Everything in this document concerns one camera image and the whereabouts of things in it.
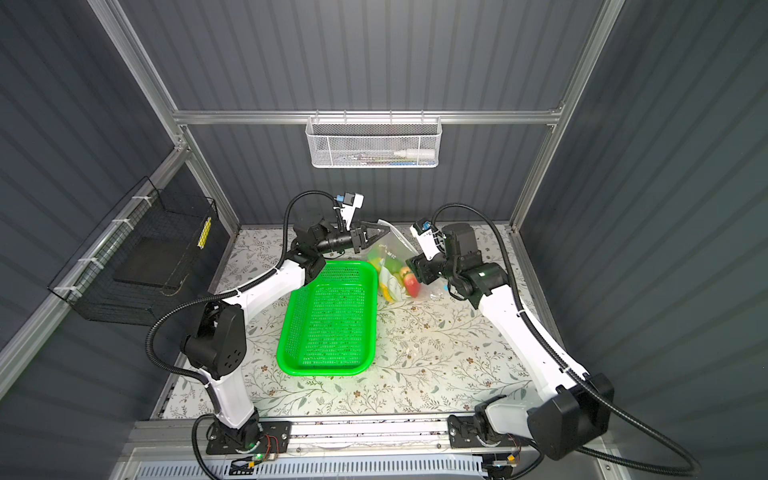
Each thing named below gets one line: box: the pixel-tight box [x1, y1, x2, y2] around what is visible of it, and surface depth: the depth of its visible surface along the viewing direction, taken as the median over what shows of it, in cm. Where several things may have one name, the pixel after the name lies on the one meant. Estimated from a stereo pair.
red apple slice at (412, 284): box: [404, 273, 421, 298], surface depth 89 cm
